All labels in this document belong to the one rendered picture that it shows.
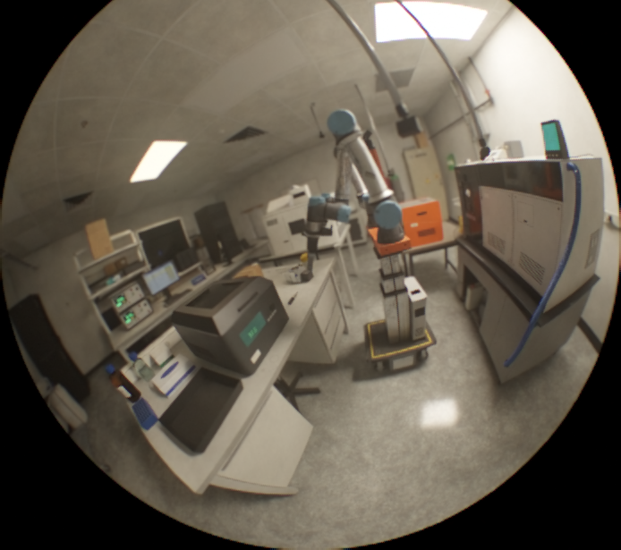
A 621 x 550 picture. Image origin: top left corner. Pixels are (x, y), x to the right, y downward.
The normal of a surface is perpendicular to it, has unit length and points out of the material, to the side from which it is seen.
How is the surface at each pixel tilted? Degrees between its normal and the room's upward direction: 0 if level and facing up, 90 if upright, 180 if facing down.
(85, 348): 90
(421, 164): 90
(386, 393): 0
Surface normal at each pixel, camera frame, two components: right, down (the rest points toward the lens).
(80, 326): 0.90, -0.21
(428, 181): -0.30, 0.31
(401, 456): -0.30, -0.93
